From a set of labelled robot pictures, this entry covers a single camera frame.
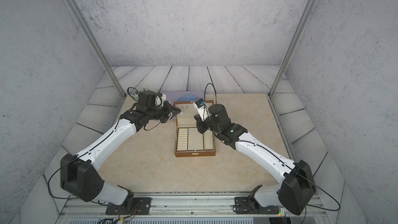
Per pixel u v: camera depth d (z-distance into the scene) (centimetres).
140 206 73
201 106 64
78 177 41
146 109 62
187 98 112
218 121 57
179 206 74
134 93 118
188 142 89
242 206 72
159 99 65
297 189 39
